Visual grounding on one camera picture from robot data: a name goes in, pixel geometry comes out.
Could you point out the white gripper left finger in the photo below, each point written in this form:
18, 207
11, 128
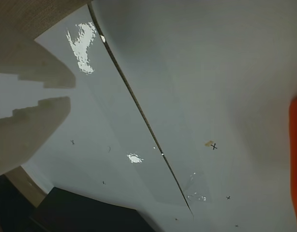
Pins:
30, 130

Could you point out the dark brown open box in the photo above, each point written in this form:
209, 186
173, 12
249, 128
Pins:
90, 212

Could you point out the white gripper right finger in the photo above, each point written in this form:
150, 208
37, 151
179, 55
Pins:
37, 65

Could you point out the white paper sheet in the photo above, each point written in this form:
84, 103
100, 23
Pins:
97, 116
199, 72

